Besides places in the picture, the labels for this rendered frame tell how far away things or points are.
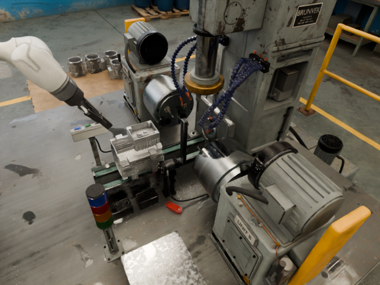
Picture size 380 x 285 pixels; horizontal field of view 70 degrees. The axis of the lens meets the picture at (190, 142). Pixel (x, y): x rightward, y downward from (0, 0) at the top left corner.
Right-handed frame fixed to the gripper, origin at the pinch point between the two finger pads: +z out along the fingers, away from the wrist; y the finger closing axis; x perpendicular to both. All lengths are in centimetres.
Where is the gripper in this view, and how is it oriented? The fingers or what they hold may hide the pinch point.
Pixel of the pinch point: (104, 122)
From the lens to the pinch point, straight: 122.5
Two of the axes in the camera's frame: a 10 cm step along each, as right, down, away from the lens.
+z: 4.1, 4.9, 7.7
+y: -4.8, -6.1, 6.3
